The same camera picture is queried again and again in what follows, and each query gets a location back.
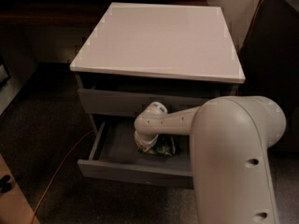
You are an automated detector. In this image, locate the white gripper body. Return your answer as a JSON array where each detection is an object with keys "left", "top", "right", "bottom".
[{"left": 135, "top": 131, "right": 159, "bottom": 148}]

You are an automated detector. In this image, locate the green jalapeno chip bag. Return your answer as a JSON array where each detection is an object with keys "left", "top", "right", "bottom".
[{"left": 137, "top": 134, "right": 177, "bottom": 157}]

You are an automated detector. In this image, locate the grey drawer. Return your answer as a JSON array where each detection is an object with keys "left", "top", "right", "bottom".
[
  {"left": 78, "top": 116, "right": 193, "bottom": 189},
  {"left": 78, "top": 83, "right": 239, "bottom": 119}
]

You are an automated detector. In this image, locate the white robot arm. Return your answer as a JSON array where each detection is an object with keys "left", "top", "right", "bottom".
[{"left": 135, "top": 96, "right": 286, "bottom": 224}]

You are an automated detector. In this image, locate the grey top drawer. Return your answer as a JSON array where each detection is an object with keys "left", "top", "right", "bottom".
[{"left": 78, "top": 83, "right": 239, "bottom": 119}]

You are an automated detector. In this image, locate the grey drawer cabinet white top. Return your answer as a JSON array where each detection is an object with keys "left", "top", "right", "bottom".
[{"left": 69, "top": 2, "right": 246, "bottom": 189}]

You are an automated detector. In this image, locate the brown cardboard box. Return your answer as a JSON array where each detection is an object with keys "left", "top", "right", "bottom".
[{"left": 0, "top": 154, "right": 40, "bottom": 224}]

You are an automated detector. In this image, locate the black object on box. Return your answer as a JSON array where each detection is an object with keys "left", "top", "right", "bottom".
[{"left": 0, "top": 175, "right": 12, "bottom": 193}]

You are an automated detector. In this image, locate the dark wooden shelf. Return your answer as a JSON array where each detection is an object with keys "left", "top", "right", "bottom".
[{"left": 0, "top": 0, "right": 208, "bottom": 28}]

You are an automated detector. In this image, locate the orange power cable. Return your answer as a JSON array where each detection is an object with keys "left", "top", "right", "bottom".
[{"left": 30, "top": 0, "right": 299, "bottom": 224}]

